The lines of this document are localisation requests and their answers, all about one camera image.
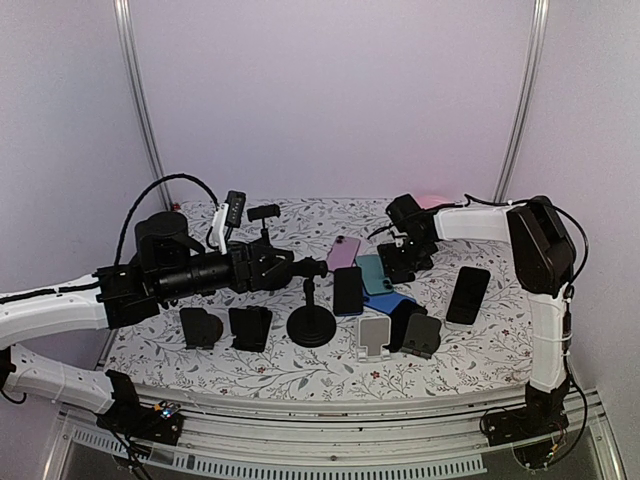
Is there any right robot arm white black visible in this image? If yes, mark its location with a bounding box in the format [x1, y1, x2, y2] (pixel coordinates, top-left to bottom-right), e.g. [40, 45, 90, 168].
[378, 194, 580, 436]

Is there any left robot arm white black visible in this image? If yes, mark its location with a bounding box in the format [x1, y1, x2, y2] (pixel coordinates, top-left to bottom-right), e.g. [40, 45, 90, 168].
[1, 212, 294, 434]

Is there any black folding stand far left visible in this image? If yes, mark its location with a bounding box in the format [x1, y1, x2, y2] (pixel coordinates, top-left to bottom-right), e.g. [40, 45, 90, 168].
[179, 307, 223, 350]

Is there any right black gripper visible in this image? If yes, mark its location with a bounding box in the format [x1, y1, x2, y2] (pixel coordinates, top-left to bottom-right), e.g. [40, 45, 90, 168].
[381, 235, 434, 277]

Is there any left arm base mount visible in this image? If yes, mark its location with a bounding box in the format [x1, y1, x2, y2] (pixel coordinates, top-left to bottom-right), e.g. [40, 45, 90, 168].
[96, 370, 185, 446]

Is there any teal green phone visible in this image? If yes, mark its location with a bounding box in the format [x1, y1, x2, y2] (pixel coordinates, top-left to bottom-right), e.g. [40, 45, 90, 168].
[355, 255, 394, 296]

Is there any right aluminium corner post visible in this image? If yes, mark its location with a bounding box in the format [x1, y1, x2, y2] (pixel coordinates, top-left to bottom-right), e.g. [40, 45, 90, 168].
[493, 0, 550, 202]

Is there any dark grey folding stand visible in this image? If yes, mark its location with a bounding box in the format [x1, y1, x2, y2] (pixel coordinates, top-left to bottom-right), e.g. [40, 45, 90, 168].
[400, 313, 442, 359]

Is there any aluminium corner post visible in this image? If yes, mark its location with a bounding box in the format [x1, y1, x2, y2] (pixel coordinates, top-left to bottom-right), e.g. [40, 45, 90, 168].
[493, 0, 550, 202]
[113, 0, 165, 180]

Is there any black folding stand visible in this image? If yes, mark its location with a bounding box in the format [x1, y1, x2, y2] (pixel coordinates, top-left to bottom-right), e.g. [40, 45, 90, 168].
[229, 306, 273, 353]
[179, 307, 223, 350]

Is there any blue phone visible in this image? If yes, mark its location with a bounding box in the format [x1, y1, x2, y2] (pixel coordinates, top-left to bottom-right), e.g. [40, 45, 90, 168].
[363, 292, 416, 315]

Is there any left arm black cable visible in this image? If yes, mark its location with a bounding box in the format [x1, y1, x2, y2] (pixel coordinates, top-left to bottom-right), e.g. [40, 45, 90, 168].
[113, 173, 221, 271]

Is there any black round-base clamp stand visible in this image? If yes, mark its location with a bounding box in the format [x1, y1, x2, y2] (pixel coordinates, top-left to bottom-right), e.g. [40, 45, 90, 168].
[286, 257, 336, 348]

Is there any left aluminium corner post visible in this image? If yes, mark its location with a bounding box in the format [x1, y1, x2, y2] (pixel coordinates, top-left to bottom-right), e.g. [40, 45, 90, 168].
[113, 0, 165, 180]

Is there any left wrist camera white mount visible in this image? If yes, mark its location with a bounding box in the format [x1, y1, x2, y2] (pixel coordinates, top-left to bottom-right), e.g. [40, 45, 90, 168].
[205, 190, 246, 254]

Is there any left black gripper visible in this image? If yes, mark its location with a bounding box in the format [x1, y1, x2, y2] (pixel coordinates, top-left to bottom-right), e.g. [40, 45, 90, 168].
[156, 240, 295, 302]

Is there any white folding stand right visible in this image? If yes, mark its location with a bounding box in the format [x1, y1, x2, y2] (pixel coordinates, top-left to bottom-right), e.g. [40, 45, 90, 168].
[444, 321, 476, 331]

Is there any white folding stand front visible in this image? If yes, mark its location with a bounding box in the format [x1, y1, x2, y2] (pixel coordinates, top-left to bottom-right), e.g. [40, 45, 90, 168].
[355, 316, 391, 363]

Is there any pink phone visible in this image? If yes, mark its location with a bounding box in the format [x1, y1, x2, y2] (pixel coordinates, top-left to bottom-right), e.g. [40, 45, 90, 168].
[326, 235, 361, 272]

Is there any pink plate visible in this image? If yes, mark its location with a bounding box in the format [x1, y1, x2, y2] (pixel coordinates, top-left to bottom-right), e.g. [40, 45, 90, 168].
[417, 195, 462, 210]

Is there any white folding stand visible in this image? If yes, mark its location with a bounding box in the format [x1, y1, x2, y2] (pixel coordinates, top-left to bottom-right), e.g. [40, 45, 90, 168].
[355, 316, 391, 363]
[444, 321, 476, 331]

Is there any black phone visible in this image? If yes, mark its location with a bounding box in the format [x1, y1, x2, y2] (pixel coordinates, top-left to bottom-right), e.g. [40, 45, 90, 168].
[387, 300, 428, 353]
[445, 266, 491, 327]
[386, 269, 415, 285]
[333, 266, 364, 316]

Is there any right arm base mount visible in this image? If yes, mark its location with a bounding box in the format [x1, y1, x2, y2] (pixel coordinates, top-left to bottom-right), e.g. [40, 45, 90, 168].
[479, 379, 570, 446]

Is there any front aluminium rail frame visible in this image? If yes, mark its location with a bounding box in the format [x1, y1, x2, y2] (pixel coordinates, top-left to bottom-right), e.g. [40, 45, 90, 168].
[42, 387, 626, 480]

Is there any floral table mat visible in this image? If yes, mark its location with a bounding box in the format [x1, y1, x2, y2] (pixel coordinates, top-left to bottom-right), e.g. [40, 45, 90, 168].
[105, 197, 569, 402]

